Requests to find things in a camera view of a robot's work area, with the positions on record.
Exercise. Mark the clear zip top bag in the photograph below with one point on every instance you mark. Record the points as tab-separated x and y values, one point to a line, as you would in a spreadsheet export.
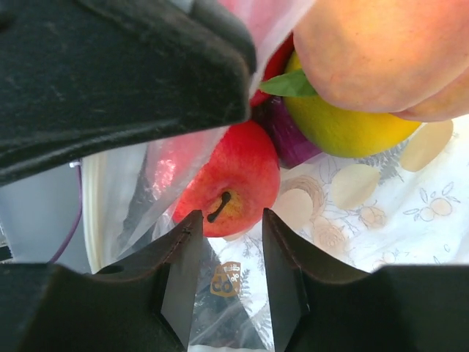
130	194

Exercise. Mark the yellow green fake lemon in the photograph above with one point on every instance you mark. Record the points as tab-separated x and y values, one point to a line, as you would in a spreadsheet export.
339	132

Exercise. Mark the purple fake eggplant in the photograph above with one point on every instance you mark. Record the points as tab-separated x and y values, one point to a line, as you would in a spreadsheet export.
292	147

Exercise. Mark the red fake apple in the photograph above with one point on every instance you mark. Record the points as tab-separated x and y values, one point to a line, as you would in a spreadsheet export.
239	181

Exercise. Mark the fake peach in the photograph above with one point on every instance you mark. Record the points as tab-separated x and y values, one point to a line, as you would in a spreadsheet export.
408	58

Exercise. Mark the floral tablecloth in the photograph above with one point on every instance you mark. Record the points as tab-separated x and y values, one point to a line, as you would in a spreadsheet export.
406	205

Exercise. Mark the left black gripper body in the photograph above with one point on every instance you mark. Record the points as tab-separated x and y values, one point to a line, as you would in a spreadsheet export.
81	77

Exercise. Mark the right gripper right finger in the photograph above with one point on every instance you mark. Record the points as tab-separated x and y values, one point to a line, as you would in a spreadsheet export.
318	303

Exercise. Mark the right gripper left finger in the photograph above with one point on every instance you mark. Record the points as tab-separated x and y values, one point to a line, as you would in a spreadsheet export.
143	302

